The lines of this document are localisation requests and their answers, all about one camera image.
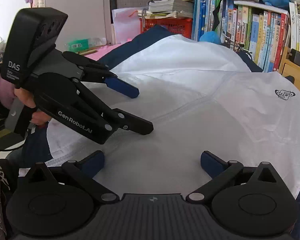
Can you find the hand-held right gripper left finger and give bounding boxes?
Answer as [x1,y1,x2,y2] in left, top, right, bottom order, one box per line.
[21,150,120,203]

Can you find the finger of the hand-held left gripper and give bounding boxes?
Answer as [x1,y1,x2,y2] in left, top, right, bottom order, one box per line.
[75,81,154,136]
[62,51,140,99]

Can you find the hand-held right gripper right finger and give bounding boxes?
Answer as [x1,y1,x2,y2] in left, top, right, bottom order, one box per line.
[186,151,285,203]

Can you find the navy and white jacket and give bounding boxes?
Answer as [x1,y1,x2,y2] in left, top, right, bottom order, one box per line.
[6,25,300,240]

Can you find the person's left hand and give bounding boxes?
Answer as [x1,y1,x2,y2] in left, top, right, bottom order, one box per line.
[0,76,50,127]

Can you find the pink rabbit-print blanket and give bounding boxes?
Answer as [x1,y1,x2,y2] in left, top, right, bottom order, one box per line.
[89,42,123,62]

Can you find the green and white box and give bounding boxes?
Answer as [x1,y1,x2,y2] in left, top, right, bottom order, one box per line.
[67,39,96,52]

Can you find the white paper bag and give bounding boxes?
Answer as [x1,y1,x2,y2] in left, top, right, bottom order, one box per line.
[111,7,143,45]

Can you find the red plastic crate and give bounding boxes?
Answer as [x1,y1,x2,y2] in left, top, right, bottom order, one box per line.
[140,17,193,40]

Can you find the stack of booklets and papers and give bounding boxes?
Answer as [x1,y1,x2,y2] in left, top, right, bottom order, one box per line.
[137,0,198,20]

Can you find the person's dark printed clothing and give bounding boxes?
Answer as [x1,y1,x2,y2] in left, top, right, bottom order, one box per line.
[0,152,18,240]

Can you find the small blue plush ball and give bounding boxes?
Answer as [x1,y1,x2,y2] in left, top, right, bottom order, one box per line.
[199,31,222,44]

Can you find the row of tall blue books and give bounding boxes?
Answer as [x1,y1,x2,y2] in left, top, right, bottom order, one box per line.
[191,0,222,42]

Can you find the wooden drawer box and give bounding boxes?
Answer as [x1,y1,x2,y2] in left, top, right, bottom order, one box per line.
[279,46,300,102]

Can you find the row of colourful books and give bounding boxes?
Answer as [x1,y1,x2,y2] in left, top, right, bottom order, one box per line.
[220,0,290,73]

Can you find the black hanging strap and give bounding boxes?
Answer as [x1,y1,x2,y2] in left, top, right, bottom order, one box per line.
[212,0,227,32]

